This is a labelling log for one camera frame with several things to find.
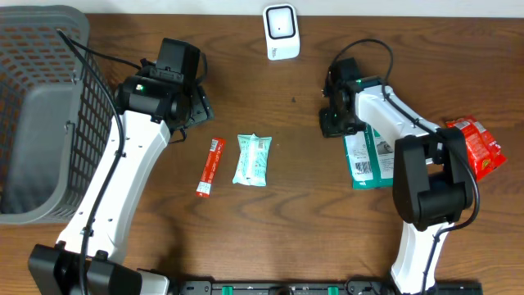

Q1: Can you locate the orange-red snack bag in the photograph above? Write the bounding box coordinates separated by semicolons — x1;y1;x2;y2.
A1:
445;116;507;180

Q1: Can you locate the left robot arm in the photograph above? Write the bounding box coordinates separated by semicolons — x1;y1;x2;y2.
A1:
29;75;214;294

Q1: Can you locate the green 3M wipes package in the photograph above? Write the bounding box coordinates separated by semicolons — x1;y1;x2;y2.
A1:
344;125;394;190

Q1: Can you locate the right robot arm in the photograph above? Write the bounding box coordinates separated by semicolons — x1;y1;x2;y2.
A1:
321;76;480;294

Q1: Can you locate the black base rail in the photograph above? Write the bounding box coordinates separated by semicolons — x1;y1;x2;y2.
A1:
138;279;484;295

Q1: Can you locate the white barcode scanner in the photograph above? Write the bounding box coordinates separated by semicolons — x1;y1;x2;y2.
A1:
262;3;300;61

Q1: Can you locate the mint green wipes pack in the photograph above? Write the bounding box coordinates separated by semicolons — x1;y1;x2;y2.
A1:
233;134;272;187

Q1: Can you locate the grey plastic mesh basket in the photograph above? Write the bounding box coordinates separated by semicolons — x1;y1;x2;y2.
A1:
1;6;113;225

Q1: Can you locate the red stick packet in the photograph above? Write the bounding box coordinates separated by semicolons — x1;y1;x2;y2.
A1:
196;138;225;198

